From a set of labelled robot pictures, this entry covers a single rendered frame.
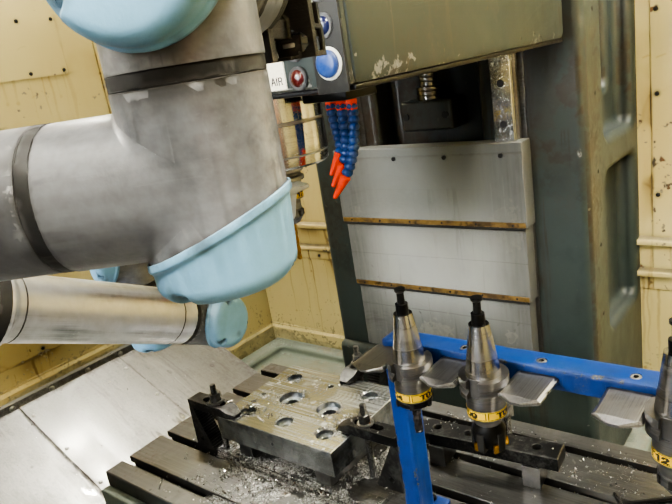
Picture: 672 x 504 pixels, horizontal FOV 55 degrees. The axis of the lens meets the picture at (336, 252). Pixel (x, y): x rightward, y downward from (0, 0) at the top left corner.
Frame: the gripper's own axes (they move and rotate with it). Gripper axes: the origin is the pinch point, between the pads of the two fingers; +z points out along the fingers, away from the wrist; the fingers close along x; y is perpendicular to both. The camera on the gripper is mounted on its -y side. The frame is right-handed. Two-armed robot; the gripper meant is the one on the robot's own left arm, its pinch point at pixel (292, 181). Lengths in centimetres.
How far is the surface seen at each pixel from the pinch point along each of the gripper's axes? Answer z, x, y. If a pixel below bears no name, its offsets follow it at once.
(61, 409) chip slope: -40, -85, 60
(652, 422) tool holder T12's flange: 1, 62, 22
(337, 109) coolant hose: 1.5, 15.6, -11.7
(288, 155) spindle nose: -3.7, 7.4, -5.9
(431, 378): -6.4, 37.2, 21.8
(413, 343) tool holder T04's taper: -5.7, 33.8, 18.0
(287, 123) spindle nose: -2.6, 7.5, -10.6
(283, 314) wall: 45, -114, 75
